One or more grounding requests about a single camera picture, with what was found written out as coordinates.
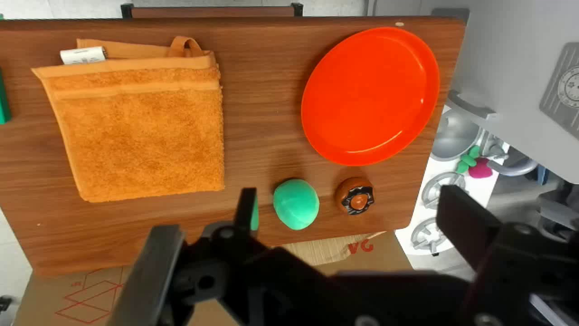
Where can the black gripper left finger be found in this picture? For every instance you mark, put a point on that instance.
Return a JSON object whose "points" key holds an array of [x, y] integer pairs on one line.
{"points": [[170, 278]]}

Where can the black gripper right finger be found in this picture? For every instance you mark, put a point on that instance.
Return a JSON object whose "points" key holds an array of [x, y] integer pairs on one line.
{"points": [[468, 227]]}

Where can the white toy kitchen set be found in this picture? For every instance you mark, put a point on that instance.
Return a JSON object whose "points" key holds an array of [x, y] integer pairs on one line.
{"points": [[467, 157]]}

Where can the brown toy donut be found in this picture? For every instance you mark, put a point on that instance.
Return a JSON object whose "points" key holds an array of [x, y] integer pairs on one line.
{"points": [[354, 197]]}

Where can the green plush toy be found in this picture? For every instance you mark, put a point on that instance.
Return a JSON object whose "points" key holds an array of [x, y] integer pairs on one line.
{"points": [[295, 204]]}

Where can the orange round plate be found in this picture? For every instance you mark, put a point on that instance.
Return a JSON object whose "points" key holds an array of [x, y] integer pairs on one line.
{"points": [[369, 97]]}

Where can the cardboard box with red print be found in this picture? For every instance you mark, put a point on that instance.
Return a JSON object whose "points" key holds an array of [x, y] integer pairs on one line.
{"points": [[87, 300]]}

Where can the orange folded towel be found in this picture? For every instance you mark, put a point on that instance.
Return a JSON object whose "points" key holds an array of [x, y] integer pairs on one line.
{"points": [[145, 122]]}

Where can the grey cabinet with sticker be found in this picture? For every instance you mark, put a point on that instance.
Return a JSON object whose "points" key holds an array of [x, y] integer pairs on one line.
{"points": [[515, 77]]}

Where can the green object at left edge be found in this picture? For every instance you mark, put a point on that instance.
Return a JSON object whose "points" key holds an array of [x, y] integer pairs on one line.
{"points": [[3, 102]]}

